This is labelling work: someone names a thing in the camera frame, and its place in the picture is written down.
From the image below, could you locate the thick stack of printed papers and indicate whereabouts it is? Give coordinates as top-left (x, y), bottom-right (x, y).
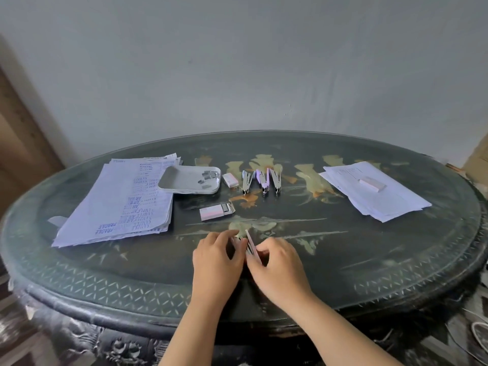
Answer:
top-left (51, 153), bottom-right (184, 248)

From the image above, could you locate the dark carved wooden table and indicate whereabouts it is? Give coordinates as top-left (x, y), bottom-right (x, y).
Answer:
top-left (0, 129), bottom-right (488, 366)

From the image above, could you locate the pile of staple strips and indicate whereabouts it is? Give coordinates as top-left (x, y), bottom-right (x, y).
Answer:
top-left (195, 169), bottom-right (219, 186)

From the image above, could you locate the person's right hand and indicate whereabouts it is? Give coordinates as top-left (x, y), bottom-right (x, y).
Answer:
top-left (246, 236), bottom-right (317, 308)

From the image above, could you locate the white rectangular tray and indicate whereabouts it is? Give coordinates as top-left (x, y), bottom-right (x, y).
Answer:
top-left (157, 165), bottom-right (222, 195)

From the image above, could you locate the brown cardboard box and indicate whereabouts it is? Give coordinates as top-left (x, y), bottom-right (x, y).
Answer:
top-left (461, 134), bottom-right (488, 189)

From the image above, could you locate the person's right forearm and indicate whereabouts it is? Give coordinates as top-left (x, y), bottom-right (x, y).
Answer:
top-left (284, 293), bottom-right (405, 366)

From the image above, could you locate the pink metal stapler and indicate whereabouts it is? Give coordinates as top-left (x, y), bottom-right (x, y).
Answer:
top-left (232, 229), bottom-right (264, 266)

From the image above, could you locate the brown wooden door frame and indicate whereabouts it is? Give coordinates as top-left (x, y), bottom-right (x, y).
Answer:
top-left (0, 32), bottom-right (79, 218)

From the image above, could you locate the thin stack of white papers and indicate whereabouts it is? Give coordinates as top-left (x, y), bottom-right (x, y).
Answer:
top-left (319, 161), bottom-right (432, 224)

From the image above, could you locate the person's left forearm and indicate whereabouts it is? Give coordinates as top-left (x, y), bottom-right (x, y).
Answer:
top-left (158, 294), bottom-right (234, 366)

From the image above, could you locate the white cable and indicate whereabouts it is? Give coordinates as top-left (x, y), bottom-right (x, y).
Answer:
top-left (444, 307), bottom-right (488, 366)

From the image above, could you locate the person's left hand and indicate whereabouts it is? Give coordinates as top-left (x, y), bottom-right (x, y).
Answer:
top-left (192, 229), bottom-right (249, 302)

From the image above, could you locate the long pink staple box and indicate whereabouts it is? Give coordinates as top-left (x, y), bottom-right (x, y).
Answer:
top-left (358, 177), bottom-right (387, 192)

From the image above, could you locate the open pink staple box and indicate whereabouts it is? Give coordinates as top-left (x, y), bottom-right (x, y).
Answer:
top-left (199, 202), bottom-right (235, 222)

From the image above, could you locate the purple metal stapler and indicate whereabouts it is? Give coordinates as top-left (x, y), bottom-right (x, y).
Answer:
top-left (255, 168), bottom-right (271, 196)

